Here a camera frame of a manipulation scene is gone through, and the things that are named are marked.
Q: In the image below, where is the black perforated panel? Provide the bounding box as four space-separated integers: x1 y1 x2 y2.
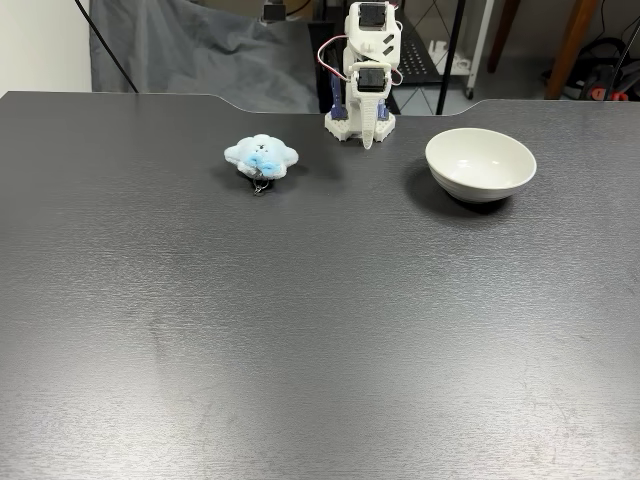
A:
307 19 447 116

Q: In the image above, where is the white bowl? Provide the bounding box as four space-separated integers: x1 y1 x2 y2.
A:
424 127 538 204

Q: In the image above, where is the white cart frame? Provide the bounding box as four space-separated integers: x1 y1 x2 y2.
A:
428 0 496 100

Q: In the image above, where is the black red vacuum cleaner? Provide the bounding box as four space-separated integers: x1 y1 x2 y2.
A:
562 35 639 101

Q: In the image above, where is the black tripod leg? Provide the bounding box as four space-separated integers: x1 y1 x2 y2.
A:
74 0 140 94

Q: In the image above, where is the grey cloth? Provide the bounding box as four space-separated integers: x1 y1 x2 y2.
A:
89 0 321 114

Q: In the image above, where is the thin wooden leg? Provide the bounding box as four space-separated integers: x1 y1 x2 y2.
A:
487 0 517 74

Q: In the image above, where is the skyblue plush doll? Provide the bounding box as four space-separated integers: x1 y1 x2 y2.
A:
223 133 300 197

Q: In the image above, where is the black pole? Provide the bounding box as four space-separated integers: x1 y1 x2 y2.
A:
435 0 465 116

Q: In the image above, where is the thick wooden leg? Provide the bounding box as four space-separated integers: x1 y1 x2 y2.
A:
543 0 601 100

